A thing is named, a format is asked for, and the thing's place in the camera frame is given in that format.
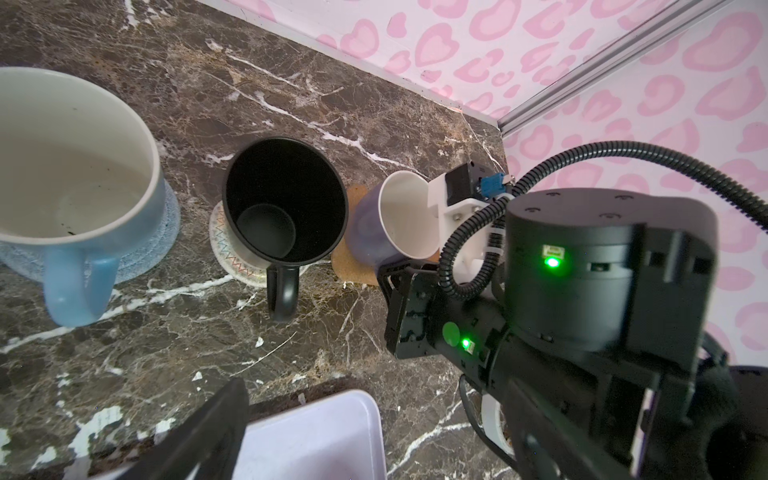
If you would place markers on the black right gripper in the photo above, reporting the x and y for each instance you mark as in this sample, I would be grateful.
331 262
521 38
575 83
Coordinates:
597 282

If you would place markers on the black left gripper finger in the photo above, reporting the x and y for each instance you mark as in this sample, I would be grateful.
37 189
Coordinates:
206 445

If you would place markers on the white multicolour stitched coaster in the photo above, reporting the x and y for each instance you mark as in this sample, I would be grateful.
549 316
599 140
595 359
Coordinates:
241 265

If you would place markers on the lavender mug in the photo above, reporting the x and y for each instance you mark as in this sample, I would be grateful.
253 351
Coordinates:
393 222

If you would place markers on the black mug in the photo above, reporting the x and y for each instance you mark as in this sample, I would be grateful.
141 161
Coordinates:
285 207

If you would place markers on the blue woven round coaster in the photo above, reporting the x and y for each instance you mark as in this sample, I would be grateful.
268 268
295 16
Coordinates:
29 264

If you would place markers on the light blue mug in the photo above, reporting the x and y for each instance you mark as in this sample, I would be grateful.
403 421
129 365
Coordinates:
81 185

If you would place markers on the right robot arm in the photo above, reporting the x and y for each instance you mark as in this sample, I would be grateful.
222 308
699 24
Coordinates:
708 427

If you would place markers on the lavender plastic tray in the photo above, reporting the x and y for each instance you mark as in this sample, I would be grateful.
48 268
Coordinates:
337 437

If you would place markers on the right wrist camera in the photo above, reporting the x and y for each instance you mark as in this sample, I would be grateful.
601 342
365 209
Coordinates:
469 202

